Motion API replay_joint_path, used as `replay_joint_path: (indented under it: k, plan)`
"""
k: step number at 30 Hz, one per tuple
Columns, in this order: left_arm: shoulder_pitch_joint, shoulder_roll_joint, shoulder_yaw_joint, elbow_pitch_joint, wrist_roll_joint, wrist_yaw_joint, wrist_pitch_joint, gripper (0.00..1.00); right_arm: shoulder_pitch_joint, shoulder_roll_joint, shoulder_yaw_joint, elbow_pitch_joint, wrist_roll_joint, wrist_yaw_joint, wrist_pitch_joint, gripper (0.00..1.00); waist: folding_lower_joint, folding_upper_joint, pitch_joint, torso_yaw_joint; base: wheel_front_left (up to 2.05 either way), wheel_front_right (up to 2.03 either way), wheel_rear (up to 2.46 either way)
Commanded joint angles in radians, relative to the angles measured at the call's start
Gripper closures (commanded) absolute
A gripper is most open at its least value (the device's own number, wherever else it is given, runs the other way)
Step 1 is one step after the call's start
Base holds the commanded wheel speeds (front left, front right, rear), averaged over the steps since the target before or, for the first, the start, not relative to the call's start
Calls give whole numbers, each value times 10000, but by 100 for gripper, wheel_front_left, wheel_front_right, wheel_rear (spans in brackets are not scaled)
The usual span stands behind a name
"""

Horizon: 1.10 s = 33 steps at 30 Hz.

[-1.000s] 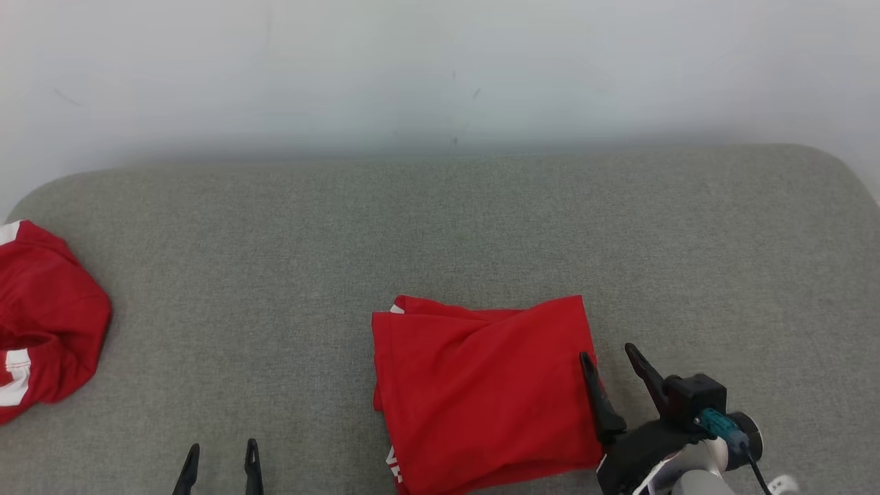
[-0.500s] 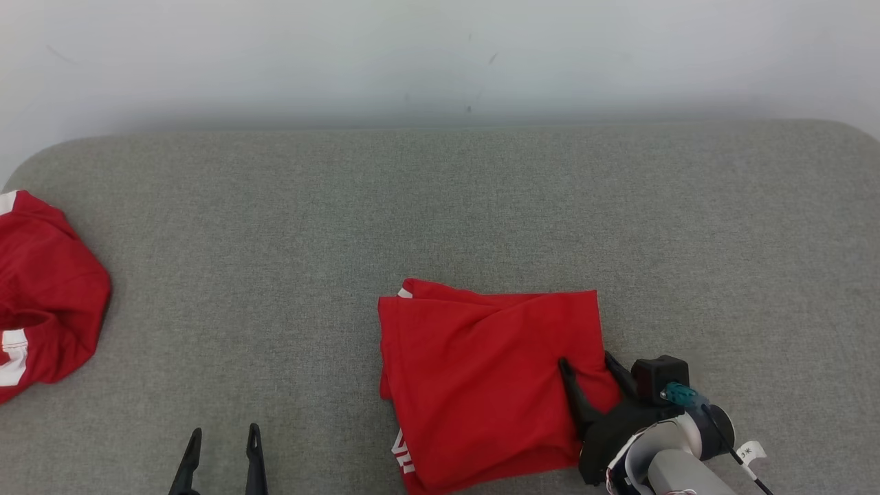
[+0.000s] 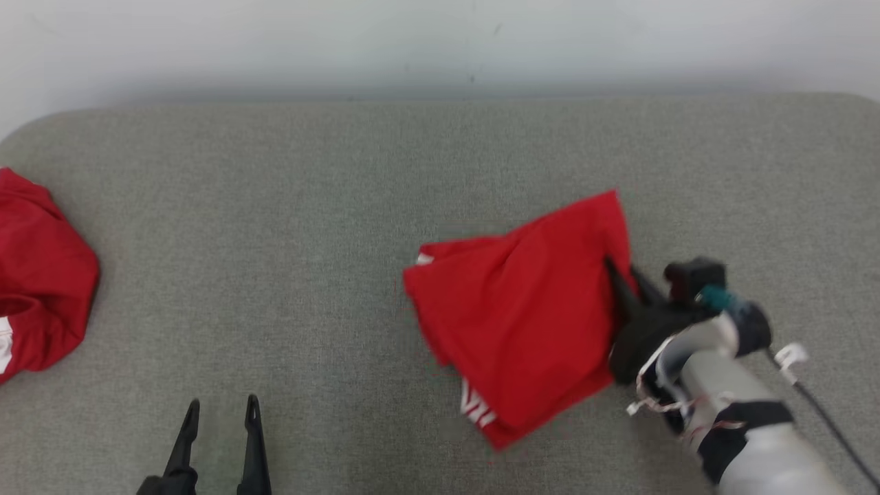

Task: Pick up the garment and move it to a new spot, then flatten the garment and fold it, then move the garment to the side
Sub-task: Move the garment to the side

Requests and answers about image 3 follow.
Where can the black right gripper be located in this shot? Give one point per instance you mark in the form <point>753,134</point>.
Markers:
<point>646,340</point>

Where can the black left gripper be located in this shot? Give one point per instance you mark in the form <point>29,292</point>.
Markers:
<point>165,485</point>

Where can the red jersey with white lettering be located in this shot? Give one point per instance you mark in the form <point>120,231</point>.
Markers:
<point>522,316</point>

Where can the red shorts with white stripe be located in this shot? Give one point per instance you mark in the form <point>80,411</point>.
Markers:
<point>41,289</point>

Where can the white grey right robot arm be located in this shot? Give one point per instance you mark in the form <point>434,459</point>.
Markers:
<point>749,426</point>

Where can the grey fabric sofa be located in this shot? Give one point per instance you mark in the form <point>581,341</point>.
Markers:
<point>275,240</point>

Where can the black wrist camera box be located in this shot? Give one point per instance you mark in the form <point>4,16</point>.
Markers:
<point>694,278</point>

